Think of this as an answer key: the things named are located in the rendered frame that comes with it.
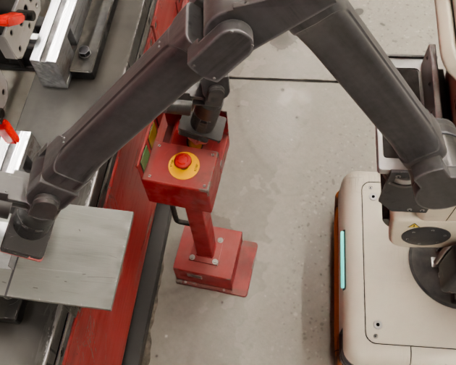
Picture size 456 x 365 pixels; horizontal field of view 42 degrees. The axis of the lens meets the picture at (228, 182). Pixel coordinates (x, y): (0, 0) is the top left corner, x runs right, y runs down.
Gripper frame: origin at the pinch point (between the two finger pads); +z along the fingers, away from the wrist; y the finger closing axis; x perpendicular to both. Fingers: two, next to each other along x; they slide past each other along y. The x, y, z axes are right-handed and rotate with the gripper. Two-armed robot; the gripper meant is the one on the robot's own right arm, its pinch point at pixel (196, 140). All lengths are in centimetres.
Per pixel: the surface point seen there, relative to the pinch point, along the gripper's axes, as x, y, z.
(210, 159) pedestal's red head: 7.1, -4.1, -6.4
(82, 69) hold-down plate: -3.2, 29.3, -10.4
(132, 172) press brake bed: 6.6, 13.1, 14.1
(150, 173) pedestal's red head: 13.3, 7.9, -3.2
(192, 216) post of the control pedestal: 7.8, -5.8, 28.3
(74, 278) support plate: 46, 14, -24
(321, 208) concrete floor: -23, -52, 62
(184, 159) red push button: 9.8, 1.5, -8.0
